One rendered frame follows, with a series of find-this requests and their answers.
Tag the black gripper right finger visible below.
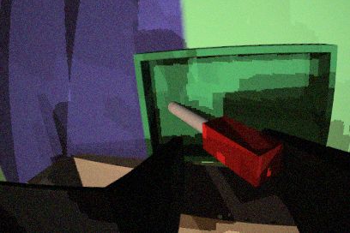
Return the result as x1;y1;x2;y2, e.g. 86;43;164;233
261;129;350;233

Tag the green tray floor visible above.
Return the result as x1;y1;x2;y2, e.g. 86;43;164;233
148;51;319;146

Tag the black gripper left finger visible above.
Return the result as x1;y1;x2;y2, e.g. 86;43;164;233
0;137;185;233

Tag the red-headed pin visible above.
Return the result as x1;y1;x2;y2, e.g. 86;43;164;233
168;102;284;188

